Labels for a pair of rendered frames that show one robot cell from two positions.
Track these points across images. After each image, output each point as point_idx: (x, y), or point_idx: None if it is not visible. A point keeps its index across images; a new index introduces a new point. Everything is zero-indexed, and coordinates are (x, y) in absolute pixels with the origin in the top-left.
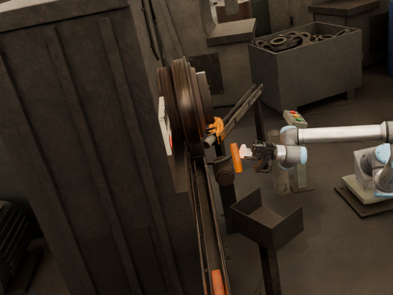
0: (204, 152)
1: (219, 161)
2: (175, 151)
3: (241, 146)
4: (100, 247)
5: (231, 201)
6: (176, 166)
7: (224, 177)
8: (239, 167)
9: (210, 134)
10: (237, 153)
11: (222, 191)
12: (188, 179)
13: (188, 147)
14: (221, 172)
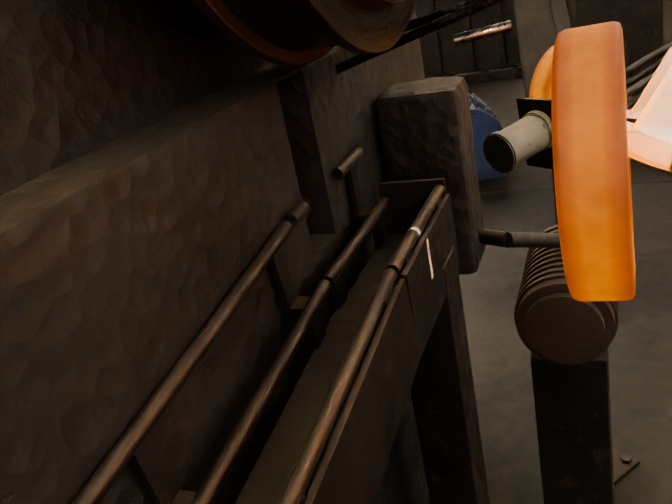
0: (465, 172)
1: (547, 236)
2: (202, 97)
3: (666, 55)
4: None
5: (585, 440)
6: (79, 160)
7: (558, 318)
8: (603, 244)
9: (477, 35)
10: (599, 96)
11: (545, 382)
12: (46, 268)
13: (382, 135)
14: (546, 295)
